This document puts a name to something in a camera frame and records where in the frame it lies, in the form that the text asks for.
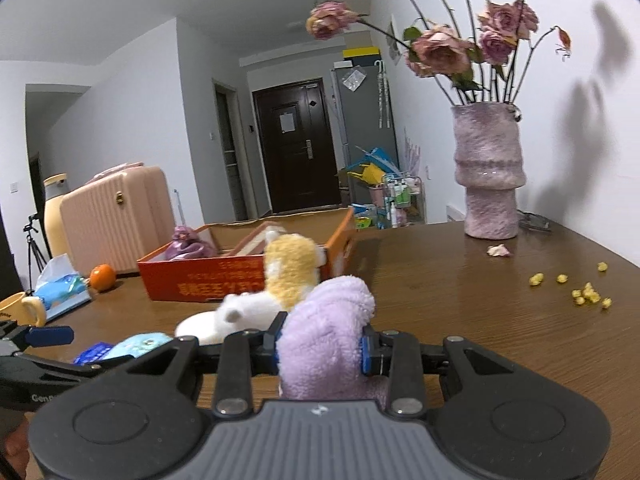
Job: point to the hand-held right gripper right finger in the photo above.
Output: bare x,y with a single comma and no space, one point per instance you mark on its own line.
367,355

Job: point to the dark brown entrance door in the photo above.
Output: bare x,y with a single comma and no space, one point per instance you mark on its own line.
295,160

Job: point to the red cardboard box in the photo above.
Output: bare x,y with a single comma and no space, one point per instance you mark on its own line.
200,282

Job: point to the white wall fuse panel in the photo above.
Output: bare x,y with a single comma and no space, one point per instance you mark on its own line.
394,40

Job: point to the orange fruit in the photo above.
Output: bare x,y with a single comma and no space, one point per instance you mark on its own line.
103,278

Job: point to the scattered yellow crumbs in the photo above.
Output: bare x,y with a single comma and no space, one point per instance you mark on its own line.
590,294

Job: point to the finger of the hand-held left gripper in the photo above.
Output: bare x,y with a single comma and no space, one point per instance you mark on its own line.
50,336
40,371

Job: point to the blue printed packet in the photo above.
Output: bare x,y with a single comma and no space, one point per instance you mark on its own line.
135,345

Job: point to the pink plastic bucket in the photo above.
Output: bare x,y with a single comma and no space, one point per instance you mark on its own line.
376,195

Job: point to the blue tissue pack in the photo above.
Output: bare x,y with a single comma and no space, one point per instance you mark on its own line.
62,287

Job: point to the metal storage cart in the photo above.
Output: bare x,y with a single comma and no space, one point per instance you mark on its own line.
405,200

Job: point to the dried pink rose bouquet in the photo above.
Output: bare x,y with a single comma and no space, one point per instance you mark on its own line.
440,47

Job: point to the black flat panel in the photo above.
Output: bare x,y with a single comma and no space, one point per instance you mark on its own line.
5,260

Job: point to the blue and yellow plastic pile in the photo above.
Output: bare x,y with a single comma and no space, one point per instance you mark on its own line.
372,167

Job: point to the purple fluffy cloth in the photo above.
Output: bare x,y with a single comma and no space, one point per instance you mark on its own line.
325,335

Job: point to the yellow and white plush toy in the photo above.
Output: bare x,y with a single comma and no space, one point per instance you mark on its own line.
295,270

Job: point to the person's left hand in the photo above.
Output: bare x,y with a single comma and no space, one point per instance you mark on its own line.
15,450

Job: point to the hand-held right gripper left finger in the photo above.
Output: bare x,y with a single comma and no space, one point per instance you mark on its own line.
270,347

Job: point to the yellow and black box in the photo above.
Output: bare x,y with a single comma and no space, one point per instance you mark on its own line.
361,53

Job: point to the fallen pink petal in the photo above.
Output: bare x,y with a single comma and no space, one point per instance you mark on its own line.
498,251

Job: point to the grey refrigerator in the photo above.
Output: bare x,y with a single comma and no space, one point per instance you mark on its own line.
360,120

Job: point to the dark side doorway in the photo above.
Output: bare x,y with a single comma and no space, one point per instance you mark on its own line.
227,160

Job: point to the yellow bear mug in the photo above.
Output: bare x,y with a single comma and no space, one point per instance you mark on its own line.
20,310

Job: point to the green printed bag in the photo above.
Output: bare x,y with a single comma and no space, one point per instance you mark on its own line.
365,217

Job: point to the pink textured vase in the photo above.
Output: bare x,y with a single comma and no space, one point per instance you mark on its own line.
490,170

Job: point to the pink ribbed suitcase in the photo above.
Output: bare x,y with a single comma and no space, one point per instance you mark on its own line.
115,220

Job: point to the white round container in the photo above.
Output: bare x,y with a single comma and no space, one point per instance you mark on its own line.
200,327

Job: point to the black camera tripod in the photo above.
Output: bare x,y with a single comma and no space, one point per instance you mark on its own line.
32,240

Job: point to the white folded umbrella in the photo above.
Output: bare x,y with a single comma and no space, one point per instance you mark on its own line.
383,95

